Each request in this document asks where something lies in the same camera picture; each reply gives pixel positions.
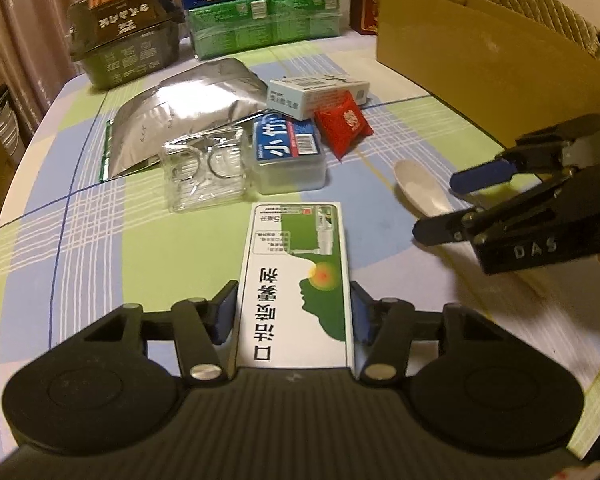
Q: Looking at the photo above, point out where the red snack packet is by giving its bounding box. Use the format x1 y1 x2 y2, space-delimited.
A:
314 91 374 160

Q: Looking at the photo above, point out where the white medicine box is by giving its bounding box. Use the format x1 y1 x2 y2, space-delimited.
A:
266 74 370 120

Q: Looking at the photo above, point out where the green wrapped box pack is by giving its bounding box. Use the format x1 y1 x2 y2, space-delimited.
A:
186 0 340 60

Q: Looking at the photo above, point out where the brown cardboard box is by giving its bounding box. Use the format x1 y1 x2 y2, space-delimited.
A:
376 0 600 148

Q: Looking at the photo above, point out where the white plastic spoon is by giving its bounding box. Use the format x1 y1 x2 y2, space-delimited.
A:
393 159 453 217

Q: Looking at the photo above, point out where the silver foil pouch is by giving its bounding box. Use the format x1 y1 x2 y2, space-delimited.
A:
99 58 268 181

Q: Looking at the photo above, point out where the beige curtain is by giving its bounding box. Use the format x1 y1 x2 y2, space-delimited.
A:
0 0 179 137

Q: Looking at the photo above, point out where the white green throat spray box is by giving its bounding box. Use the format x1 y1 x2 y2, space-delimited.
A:
233 202 354 370

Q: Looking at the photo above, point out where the woven chair back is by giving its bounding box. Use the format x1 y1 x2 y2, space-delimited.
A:
488 0 600 58

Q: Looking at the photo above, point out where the checkered tablecloth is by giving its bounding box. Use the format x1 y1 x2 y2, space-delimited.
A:
0 32 600 461

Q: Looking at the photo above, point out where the blue label toothpick box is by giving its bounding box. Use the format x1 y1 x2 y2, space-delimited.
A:
249 113 326 195

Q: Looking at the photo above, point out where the clear plastic ring box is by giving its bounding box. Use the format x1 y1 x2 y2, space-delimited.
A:
159 126 247 212

